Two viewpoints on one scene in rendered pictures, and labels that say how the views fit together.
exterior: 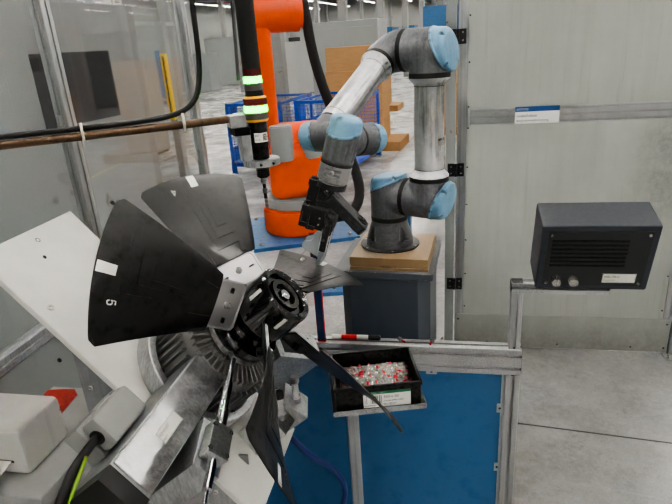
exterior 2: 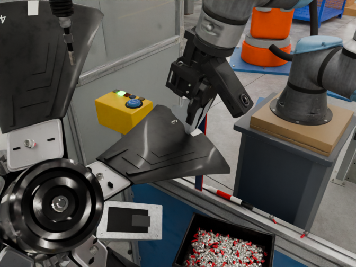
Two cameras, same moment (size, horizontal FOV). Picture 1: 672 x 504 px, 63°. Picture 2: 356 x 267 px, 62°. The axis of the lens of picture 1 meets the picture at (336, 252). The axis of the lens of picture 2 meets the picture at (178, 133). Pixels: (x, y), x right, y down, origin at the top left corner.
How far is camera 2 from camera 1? 0.79 m
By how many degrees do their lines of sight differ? 24
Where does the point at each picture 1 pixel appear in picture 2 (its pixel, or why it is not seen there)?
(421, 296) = (313, 175)
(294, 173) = (268, 20)
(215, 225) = (30, 72)
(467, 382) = not seen: outside the picture
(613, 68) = not seen: outside the picture
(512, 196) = not seen: outside the picture
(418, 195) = (346, 71)
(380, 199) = (301, 64)
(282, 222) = (251, 53)
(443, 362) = (310, 259)
